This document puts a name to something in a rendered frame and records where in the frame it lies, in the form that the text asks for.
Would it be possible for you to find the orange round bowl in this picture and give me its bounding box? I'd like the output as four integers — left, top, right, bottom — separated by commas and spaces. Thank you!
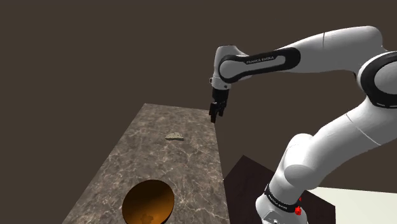
122, 179, 176, 224

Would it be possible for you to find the beige bread slice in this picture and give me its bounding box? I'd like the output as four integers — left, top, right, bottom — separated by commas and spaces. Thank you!
165, 131, 185, 142

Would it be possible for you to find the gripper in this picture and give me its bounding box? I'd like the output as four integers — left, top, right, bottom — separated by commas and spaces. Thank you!
209, 87, 230, 124

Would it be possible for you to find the dark robot stand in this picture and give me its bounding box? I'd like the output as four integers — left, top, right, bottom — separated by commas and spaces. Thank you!
223, 155, 337, 224

